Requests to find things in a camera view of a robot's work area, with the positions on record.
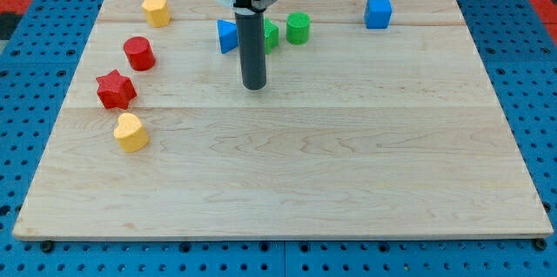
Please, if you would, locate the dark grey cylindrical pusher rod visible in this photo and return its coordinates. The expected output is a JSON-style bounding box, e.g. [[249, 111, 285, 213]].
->
[[235, 13, 266, 91]]

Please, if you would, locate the green star block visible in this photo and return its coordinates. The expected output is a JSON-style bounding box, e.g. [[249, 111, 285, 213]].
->
[[264, 18, 279, 54]]

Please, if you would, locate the red star block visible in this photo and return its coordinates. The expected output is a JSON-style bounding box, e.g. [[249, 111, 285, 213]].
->
[[96, 70, 137, 110]]

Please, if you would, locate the blue triangle block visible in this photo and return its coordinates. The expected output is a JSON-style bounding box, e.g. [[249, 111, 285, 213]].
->
[[217, 19, 238, 54]]

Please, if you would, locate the green cylinder block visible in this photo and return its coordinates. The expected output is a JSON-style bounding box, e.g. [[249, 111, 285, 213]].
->
[[286, 11, 311, 45]]

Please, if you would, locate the yellow hexagon block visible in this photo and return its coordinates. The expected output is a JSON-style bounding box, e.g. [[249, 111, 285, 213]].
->
[[142, 0, 171, 28]]

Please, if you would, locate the red cylinder block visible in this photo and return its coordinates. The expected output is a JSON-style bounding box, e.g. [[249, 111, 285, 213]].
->
[[123, 37, 156, 71]]

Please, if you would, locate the blue cube block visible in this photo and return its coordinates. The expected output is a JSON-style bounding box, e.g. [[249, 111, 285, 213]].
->
[[364, 0, 393, 29]]

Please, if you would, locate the wooden board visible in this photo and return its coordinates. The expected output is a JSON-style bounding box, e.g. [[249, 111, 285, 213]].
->
[[13, 0, 553, 241]]

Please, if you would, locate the yellow heart block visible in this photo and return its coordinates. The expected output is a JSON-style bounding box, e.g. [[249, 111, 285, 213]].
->
[[113, 112, 150, 153]]

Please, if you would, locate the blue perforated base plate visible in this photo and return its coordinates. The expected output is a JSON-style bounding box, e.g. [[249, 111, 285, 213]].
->
[[1, 0, 556, 276]]

